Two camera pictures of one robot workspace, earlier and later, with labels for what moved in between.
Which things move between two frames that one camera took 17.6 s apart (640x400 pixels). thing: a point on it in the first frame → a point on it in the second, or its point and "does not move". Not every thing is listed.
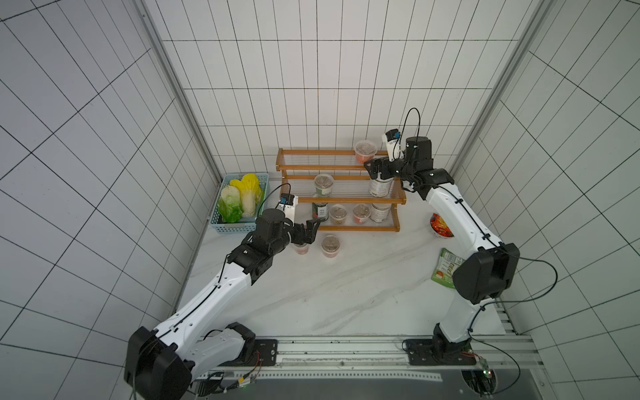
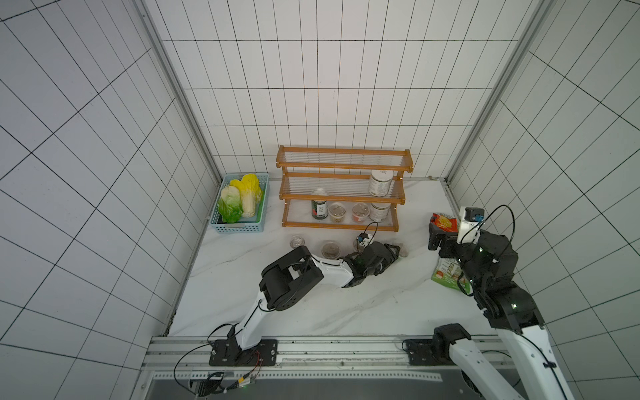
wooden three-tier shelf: [332, 187] does not move
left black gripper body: [277, 244] → [384, 264]
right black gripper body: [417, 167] → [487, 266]
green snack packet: [447, 263] does not move
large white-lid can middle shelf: [380, 188] does not move
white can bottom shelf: [380, 212] does not move
